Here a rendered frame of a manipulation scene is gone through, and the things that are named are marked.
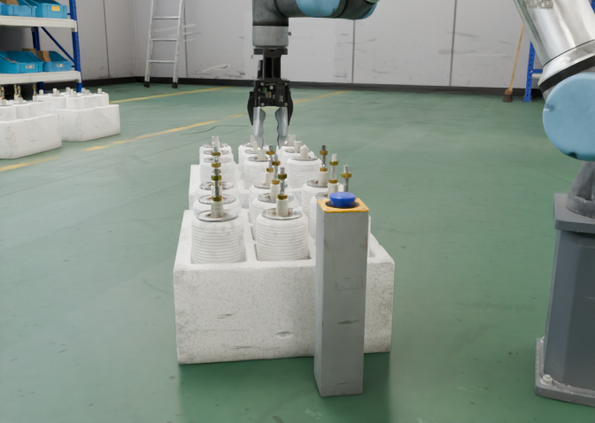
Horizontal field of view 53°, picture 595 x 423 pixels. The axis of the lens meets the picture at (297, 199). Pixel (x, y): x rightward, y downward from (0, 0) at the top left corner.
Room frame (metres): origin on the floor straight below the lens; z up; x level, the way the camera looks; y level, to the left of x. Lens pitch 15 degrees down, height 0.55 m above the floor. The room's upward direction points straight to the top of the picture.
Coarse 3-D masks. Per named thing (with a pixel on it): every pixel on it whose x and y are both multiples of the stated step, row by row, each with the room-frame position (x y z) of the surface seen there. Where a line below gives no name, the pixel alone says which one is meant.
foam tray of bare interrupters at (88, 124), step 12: (48, 108) 3.55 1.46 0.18; (84, 108) 3.56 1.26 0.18; (96, 108) 3.58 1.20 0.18; (108, 108) 3.69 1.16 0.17; (60, 120) 3.46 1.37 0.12; (72, 120) 3.44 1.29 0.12; (84, 120) 3.47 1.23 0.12; (96, 120) 3.57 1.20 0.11; (108, 120) 3.68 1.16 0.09; (60, 132) 3.47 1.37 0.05; (72, 132) 3.44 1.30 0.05; (84, 132) 3.46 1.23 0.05; (96, 132) 3.56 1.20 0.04; (108, 132) 3.67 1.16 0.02
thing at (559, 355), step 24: (576, 216) 0.89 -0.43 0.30; (576, 240) 0.88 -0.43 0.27; (552, 264) 1.00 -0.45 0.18; (576, 264) 0.87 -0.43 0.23; (552, 288) 0.92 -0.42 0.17; (576, 288) 0.87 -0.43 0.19; (552, 312) 0.90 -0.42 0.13; (576, 312) 0.87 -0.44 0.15; (552, 336) 0.90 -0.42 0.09; (576, 336) 0.87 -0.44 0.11; (552, 360) 0.89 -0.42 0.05; (576, 360) 0.87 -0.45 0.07; (552, 384) 0.88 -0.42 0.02; (576, 384) 0.86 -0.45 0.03
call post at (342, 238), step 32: (320, 224) 0.89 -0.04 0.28; (352, 224) 0.87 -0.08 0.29; (320, 256) 0.89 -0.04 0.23; (352, 256) 0.87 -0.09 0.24; (320, 288) 0.88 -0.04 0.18; (352, 288) 0.87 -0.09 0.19; (320, 320) 0.88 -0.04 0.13; (352, 320) 0.87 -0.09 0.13; (320, 352) 0.87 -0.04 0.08; (352, 352) 0.87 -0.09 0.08; (320, 384) 0.87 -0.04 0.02; (352, 384) 0.87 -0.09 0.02
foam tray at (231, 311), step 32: (256, 256) 1.11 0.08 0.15; (384, 256) 1.04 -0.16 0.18; (192, 288) 0.97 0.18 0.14; (224, 288) 0.97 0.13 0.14; (256, 288) 0.98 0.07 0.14; (288, 288) 0.99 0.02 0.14; (384, 288) 1.01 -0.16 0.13; (192, 320) 0.96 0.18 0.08; (224, 320) 0.97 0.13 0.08; (256, 320) 0.98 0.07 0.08; (288, 320) 0.99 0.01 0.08; (384, 320) 1.01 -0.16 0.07; (192, 352) 0.96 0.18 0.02; (224, 352) 0.97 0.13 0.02; (256, 352) 0.98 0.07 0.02; (288, 352) 0.99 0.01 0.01
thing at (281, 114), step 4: (280, 108) 1.29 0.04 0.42; (284, 108) 1.30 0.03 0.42; (276, 112) 1.30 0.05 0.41; (280, 112) 1.30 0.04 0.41; (284, 112) 1.30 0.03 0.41; (276, 116) 1.29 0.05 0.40; (280, 116) 1.30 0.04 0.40; (284, 116) 1.28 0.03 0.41; (280, 120) 1.30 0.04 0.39; (284, 120) 1.27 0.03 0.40; (280, 124) 1.30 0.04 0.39; (284, 124) 1.26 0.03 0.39; (280, 128) 1.30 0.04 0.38; (284, 128) 1.26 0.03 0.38; (288, 128) 1.30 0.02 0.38; (280, 132) 1.30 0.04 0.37; (284, 132) 1.27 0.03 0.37; (280, 136) 1.30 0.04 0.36; (284, 136) 1.30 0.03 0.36; (280, 140) 1.30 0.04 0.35; (284, 140) 1.30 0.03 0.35; (280, 144) 1.30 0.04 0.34; (280, 148) 1.30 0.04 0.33
